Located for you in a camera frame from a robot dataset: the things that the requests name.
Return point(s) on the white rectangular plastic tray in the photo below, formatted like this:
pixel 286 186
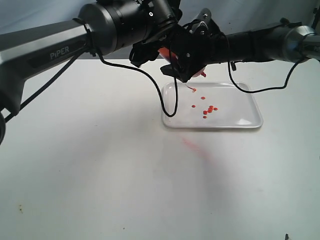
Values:
pixel 237 110

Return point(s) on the black tripod stand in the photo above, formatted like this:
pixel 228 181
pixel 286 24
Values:
pixel 316 18

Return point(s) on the red sauce drops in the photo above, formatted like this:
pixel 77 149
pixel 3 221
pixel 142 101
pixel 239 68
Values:
pixel 202 106

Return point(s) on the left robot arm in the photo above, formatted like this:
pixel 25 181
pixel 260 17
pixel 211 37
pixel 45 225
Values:
pixel 102 27

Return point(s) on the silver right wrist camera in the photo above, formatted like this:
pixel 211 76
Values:
pixel 200 25

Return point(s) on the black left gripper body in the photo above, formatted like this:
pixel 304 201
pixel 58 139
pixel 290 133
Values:
pixel 155 42

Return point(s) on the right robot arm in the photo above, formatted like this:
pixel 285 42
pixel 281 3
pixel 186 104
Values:
pixel 283 41

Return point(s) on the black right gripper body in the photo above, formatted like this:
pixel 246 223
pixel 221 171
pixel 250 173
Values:
pixel 189 52

